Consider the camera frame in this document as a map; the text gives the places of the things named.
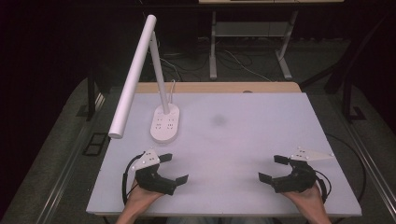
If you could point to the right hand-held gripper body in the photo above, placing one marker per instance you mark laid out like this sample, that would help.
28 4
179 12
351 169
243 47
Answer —
297 180

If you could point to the white desk lamp with socket base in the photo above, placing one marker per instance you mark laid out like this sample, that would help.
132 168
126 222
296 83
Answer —
134 77

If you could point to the black frame on floor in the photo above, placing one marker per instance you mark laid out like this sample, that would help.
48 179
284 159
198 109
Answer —
95 144

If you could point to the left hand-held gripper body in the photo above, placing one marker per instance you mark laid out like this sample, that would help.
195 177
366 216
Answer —
152 182

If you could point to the black stand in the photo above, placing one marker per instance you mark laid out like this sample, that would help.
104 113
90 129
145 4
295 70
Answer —
347 77
91 93

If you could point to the person's left hand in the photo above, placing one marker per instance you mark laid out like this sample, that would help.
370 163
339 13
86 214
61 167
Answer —
140 197

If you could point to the desk with grey metal legs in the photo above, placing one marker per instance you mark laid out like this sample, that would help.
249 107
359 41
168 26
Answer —
249 29

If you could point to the person's right hand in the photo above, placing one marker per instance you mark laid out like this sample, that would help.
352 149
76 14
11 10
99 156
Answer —
308 199

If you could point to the wooden table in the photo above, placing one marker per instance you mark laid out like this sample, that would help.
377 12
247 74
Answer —
218 87

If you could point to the white table mat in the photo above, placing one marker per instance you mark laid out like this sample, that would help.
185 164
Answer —
236 146

